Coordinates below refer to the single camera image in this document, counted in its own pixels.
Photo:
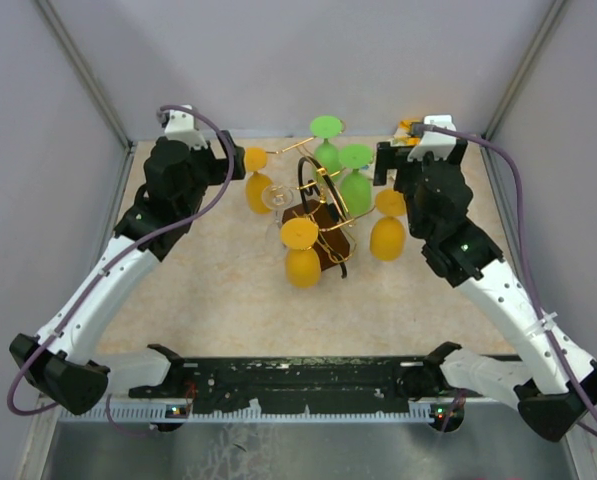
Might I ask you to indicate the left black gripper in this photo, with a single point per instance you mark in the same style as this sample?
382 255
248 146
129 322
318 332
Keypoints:
219 165

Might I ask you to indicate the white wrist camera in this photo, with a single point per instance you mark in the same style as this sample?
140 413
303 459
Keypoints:
437 143
181 126

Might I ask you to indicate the orange wine glass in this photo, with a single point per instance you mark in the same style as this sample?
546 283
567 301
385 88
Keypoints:
388 235
255 160
302 264

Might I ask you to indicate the gold wire wine glass rack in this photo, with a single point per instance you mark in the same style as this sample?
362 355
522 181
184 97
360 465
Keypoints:
322 203

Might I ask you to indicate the green wine glass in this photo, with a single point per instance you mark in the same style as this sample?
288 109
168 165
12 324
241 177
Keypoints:
355 188
325 128

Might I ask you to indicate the crumpled floral yellow cloth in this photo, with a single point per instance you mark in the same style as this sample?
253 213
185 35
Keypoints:
403 136

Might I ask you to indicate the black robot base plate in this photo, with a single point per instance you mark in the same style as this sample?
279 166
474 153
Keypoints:
294 385

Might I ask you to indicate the clear wine glass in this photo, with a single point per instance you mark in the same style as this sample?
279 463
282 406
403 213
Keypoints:
277 198

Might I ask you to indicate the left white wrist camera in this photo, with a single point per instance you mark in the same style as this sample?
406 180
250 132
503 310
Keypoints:
181 126

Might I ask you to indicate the white slotted cable duct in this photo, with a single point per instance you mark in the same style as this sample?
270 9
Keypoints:
171 413

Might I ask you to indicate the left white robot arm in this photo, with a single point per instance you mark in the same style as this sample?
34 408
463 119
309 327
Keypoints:
183 181

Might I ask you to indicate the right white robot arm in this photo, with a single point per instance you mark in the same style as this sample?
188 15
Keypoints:
553 385

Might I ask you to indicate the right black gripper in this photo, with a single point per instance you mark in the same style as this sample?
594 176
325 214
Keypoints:
389 157

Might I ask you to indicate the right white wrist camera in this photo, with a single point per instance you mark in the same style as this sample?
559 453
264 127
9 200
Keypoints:
437 143

